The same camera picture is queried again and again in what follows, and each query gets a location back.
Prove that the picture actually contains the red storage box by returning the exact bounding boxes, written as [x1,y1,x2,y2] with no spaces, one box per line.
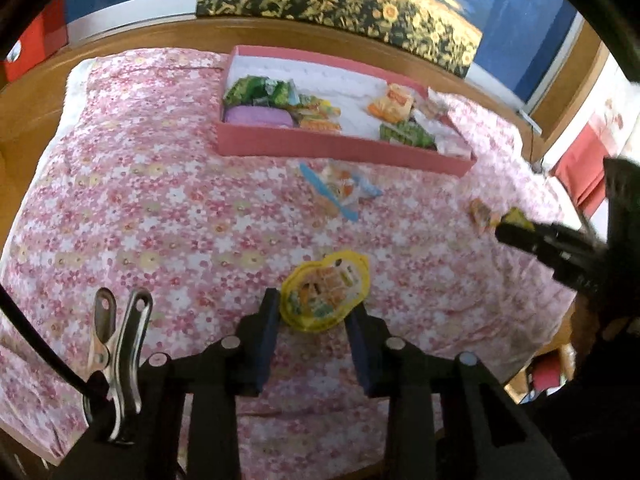
[0,0,70,83]

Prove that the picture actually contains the dark cloth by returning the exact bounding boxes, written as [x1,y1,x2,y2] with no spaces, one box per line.
[525,305,640,480]

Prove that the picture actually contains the metal spring clip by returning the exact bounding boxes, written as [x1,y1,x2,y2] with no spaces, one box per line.
[87,287,153,446]

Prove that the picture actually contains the small orange snack packet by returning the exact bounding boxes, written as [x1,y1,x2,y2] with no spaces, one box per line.
[469,199,501,233]

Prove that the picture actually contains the clear red-white snack packet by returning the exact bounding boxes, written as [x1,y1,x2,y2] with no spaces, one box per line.
[415,87,473,158]

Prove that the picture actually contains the black cable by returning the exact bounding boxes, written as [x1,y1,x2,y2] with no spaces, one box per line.
[0,285,106,411]

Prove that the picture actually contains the red and white curtain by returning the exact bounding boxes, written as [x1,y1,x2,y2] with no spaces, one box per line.
[550,50,640,211]

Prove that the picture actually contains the small grey device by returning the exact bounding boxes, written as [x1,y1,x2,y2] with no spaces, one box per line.
[517,107,543,133]

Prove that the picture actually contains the yellow snack packet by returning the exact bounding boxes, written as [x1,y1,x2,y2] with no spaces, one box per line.
[500,207,533,233]

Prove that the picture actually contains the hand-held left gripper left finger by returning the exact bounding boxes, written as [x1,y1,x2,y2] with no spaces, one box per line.
[50,287,281,480]

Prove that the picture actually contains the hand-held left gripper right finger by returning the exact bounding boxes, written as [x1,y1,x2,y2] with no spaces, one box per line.
[345,302,571,480]

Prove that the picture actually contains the yellow jelly cup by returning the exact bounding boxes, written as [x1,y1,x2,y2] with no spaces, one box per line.
[279,252,372,333]

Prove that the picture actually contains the pink cardboard box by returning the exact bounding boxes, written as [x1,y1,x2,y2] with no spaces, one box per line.
[215,45,478,178]

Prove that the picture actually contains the purple snack packet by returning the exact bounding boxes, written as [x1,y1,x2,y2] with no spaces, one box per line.
[223,105,295,128]

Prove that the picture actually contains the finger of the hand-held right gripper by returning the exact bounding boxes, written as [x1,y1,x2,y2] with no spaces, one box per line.
[496,221,607,289]

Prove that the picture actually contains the sunflower field painting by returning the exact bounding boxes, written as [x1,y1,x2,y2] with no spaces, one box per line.
[196,0,485,80]

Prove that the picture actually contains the pink floral blanket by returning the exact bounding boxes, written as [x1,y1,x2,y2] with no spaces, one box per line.
[0,47,581,480]

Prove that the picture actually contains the orange long snack packet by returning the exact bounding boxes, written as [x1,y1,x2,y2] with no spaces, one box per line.
[369,84,416,123]

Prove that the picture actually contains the blue edged clear candy packet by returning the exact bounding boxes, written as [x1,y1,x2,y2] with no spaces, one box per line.
[299,160,383,222]

